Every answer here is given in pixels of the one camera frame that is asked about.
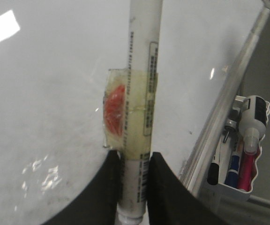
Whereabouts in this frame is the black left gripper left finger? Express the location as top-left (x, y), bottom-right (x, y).
top-left (44, 150), bottom-right (120, 225)

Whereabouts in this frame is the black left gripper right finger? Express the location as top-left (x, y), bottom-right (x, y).
top-left (147, 152), bottom-right (222, 225)

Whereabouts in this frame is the white black whiteboard marker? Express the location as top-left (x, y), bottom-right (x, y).
top-left (118, 0), bottom-right (163, 225)

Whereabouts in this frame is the white whiteboard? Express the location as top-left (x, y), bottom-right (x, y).
top-left (0, 0), bottom-right (264, 225)

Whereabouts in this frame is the black capped marker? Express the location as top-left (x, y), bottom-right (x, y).
top-left (207, 140), bottom-right (222, 185)

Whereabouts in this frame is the blue marker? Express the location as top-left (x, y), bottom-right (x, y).
top-left (225, 138), bottom-right (243, 188)

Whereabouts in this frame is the white marker tray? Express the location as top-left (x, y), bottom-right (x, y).
top-left (205, 96), bottom-right (270, 201)

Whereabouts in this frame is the red marker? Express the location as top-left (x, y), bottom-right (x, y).
top-left (237, 152), bottom-right (257, 192)

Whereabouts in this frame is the red magnet under clear tape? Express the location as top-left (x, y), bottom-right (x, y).
top-left (103, 69), bottom-right (127, 150)

